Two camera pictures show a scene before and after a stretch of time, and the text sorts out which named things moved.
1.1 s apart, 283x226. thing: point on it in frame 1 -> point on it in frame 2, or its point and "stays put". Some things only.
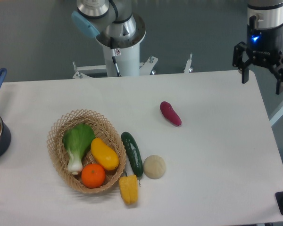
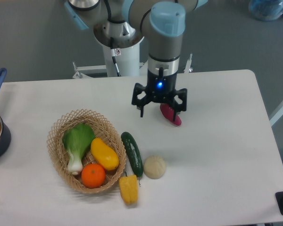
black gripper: x=265 y=24 -> x=162 y=89
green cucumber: x=134 y=153 stays put
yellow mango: x=104 y=155 stays put
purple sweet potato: x=168 y=112 stays put
